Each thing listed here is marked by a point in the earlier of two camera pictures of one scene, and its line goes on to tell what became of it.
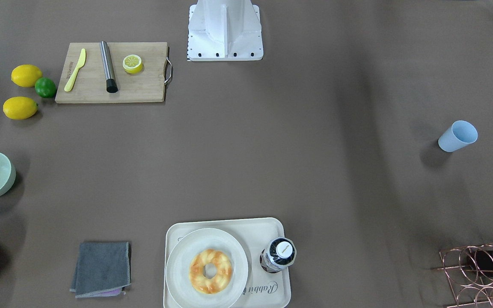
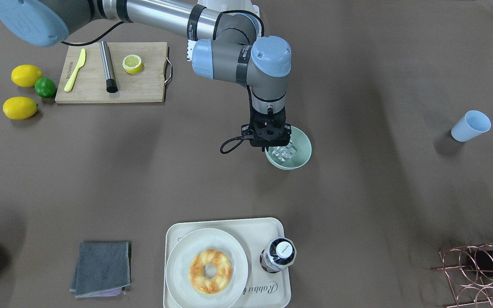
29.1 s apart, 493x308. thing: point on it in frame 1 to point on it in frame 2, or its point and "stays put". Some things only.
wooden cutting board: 89,84 stays put
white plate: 178,262 stays put
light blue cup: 460,134 to 474,122
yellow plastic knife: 69,84 stays put
